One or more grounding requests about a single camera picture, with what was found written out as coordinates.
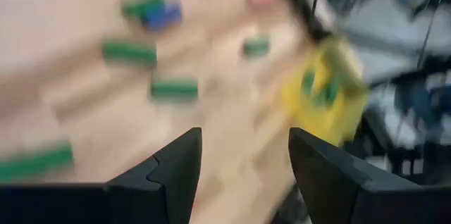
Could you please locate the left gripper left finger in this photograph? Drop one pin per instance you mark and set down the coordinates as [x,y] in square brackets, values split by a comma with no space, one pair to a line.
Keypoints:
[158,199]

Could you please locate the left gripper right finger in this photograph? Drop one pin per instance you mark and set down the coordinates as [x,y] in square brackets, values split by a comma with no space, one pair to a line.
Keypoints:
[345,203]

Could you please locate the blue block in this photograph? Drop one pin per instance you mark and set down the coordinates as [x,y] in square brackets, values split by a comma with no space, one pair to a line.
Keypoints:
[163,16]

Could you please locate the yellow plastic bin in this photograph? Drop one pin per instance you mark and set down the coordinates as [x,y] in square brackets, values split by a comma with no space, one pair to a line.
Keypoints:
[317,118]

